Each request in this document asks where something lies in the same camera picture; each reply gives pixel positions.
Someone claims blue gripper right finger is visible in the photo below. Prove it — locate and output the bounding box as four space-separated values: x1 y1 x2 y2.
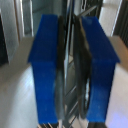
73 15 121 126

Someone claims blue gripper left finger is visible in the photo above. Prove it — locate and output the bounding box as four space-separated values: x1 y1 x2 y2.
27 13 67 125

